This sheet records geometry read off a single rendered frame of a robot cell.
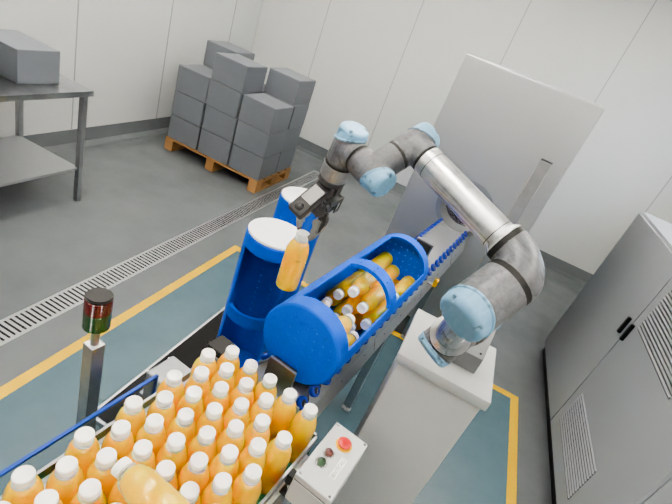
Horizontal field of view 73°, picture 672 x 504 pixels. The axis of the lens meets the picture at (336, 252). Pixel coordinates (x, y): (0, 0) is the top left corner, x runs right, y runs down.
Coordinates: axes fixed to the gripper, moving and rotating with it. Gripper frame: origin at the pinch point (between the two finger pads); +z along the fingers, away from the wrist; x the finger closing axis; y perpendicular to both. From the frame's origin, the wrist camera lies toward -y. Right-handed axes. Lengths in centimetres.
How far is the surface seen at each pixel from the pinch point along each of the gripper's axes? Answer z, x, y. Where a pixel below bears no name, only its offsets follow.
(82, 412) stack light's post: 53, 12, -57
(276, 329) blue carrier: 33.4, -8.3, -6.3
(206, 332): 148, 50, 39
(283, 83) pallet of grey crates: 123, 228, 285
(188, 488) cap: 21, -28, -59
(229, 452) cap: 23, -28, -47
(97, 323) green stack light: 19, 16, -51
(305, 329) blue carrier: 25.4, -16.2, -4.6
